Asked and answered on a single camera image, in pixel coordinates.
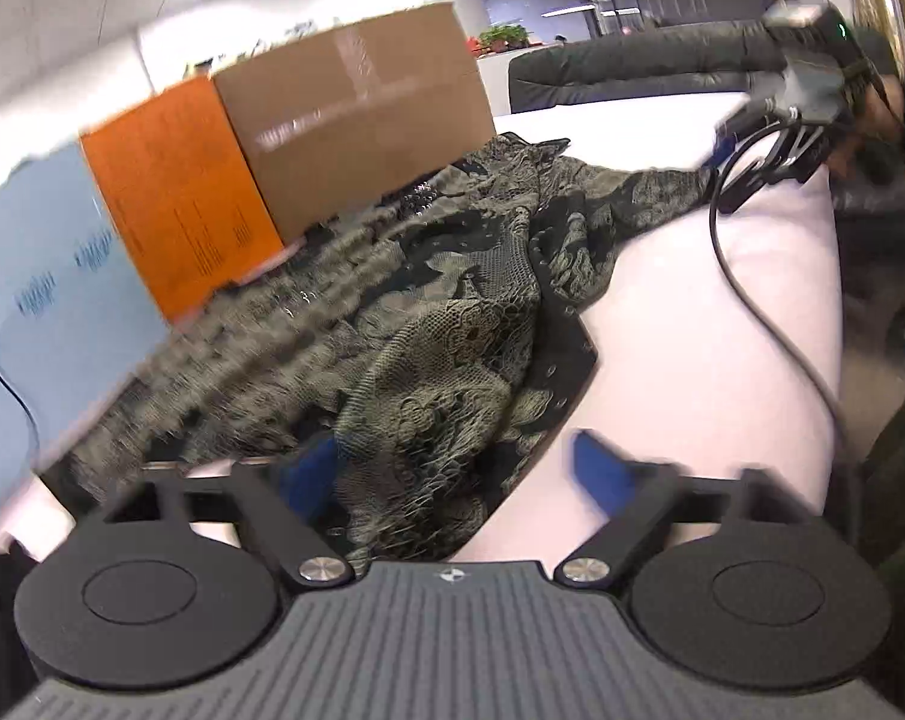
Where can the white mattress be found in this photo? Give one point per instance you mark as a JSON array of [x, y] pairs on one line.
[[685, 330]]

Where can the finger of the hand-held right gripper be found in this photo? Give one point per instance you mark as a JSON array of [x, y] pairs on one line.
[[786, 157], [752, 127]]

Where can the black beige lace patterned garment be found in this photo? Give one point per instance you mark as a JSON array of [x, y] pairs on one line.
[[437, 300]]

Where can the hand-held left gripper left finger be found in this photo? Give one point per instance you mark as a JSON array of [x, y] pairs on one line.
[[306, 476]]

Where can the person's right hand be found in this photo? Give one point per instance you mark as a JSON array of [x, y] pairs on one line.
[[876, 120]]

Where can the person's dark clothing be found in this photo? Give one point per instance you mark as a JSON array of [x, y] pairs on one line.
[[902, 510]]

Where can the brown cardboard box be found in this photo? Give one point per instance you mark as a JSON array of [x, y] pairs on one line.
[[362, 105]]

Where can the orange cardboard box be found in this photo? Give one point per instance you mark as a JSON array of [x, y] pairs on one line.
[[179, 195]]

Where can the green potted plant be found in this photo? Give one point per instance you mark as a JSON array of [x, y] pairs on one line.
[[503, 37]]

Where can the light blue cardboard box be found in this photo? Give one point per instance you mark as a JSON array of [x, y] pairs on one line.
[[55, 300]]

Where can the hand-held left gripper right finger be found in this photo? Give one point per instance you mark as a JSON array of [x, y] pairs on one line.
[[599, 476]]

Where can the black leather sofa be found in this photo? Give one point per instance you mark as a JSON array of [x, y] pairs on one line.
[[632, 64]]

